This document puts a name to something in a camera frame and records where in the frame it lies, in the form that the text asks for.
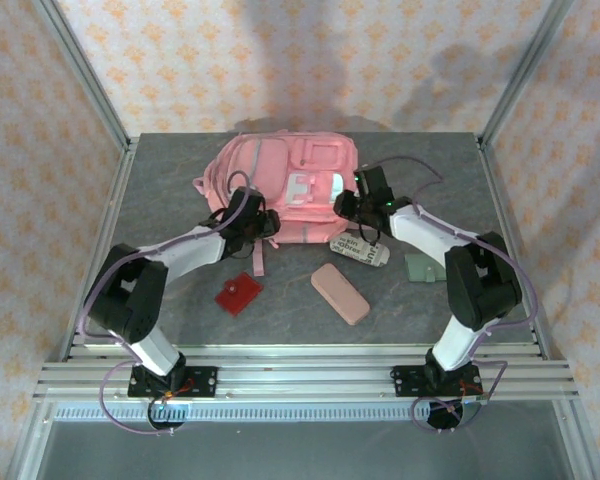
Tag white printed glasses case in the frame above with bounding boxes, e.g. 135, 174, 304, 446
328, 231, 392, 268

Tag pink backpack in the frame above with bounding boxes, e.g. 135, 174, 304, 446
192, 130, 361, 278

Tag red wallet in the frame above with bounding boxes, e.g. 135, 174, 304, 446
214, 272, 265, 319

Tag green wallet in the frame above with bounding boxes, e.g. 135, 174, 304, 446
403, 252, 449, 285

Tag pink pencil case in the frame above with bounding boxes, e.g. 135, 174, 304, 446
309, 263, 371, 327

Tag small circuit board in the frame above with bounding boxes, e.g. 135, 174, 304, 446
459, 393, 487, 417

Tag grey lower panel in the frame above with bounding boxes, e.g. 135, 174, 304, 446
34, 422, 569, 480

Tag aluminium side rail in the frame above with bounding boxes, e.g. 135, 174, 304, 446
58, 139, 140, 362
477, 138, 550, 361

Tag aluminium front rail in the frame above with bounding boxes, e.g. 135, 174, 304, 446
33, 343, 580, 402

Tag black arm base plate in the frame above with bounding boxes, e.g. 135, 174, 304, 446
127, 366, 219, 400
390, 364, 481, 399

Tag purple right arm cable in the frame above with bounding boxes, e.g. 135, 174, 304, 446
364, 156, 539, 434

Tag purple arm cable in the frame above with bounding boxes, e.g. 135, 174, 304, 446
79, 169, 262, 437
364, 156, 539, 434

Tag aluminium frame post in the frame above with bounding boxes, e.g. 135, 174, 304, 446
478, 0, 580, 149
32, 0, 132, 151

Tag grey slotted cable duct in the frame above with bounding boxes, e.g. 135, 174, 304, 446
52, 403, 556, 423

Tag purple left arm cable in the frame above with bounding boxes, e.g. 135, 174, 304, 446
79, 169, 262, 437

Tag aluminium frame leg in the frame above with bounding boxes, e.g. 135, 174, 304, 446
7, 399, 54, 480
554, 399, 599, 480

